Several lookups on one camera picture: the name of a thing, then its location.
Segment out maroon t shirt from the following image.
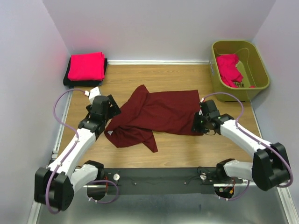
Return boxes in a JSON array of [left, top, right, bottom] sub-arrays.
[[104, 85, 202, 153]]

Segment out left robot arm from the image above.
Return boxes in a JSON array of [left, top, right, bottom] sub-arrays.
[[34, 95, 121, 214]]

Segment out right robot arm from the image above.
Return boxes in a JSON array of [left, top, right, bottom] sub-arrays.
[[192, 100, 293, 191]]

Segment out folded black t shirt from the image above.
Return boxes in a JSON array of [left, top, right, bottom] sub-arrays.
[[63, 57, 108, 87]]

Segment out folded pink t shirt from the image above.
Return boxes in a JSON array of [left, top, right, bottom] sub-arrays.
[[67, 52, 105, 81]]

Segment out pink t shirt in bin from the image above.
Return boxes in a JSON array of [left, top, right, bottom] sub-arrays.
[[216, 54, 243, 88]]

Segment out olive green plastic bin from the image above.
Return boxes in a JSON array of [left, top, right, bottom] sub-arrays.
[[210, 40, 270, 101]]

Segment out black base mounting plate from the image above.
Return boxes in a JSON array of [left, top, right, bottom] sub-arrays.
[[105, 167, 242, 197]]

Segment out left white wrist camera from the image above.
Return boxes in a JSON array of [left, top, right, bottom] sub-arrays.
[[84, 87, 101, 104]]

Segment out aluminium frame rail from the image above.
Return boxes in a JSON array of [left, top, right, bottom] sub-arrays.
[[108, 60, 209, 65]]

